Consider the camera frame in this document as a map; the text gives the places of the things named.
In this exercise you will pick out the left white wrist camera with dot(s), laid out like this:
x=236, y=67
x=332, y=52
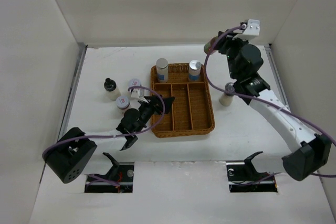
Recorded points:
x=137, y=94

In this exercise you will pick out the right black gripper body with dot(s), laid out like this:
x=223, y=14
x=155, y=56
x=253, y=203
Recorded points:
x=232, y=53

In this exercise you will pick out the silver-lid salt shaker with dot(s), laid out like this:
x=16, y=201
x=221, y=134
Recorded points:
x=194, y=69
x=162, y=70

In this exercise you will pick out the brown wicker divided basket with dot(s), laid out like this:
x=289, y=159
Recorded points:
x=192, y=111

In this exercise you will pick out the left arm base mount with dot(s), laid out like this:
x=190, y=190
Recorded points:
x=118, y=179

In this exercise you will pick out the red sauce bottle yellow cap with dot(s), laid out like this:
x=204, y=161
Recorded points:
x=208, y=46

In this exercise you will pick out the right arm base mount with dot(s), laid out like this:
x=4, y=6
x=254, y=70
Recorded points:
x=243, y=177

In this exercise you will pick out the black-cap white sauce bottle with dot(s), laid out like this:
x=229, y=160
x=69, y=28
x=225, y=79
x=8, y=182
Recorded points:
x=112, y=89

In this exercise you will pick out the white-lid jar near basket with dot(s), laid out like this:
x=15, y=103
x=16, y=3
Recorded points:
x=132, y=83

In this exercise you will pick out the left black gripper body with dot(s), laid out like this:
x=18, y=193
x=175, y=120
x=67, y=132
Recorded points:
x=147, y=109

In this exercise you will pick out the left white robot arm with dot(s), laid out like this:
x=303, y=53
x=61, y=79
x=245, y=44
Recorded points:
x=70, y=155

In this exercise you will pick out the white-lid jar front left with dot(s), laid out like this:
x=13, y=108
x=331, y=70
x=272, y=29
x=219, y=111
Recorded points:
x=122, y=103

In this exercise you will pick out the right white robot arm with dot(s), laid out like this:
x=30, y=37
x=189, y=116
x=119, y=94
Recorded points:
x=308, y=144

